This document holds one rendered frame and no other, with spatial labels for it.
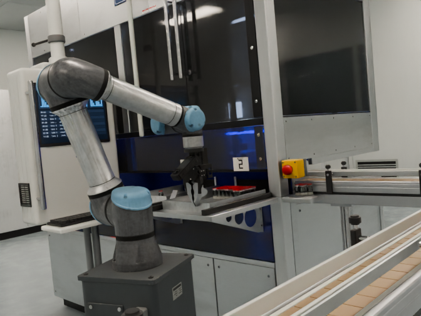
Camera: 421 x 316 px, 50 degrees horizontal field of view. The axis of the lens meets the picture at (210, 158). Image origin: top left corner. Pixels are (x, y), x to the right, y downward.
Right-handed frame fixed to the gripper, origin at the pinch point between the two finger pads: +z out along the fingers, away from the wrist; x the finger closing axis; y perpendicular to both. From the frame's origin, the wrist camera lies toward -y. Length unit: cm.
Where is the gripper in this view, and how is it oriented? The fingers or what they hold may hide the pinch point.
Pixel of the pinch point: (194, 203)
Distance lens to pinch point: 164.8
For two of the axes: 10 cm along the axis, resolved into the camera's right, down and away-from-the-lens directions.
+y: 6.8, -1.0, 7.3
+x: -7.3, 0.3, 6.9
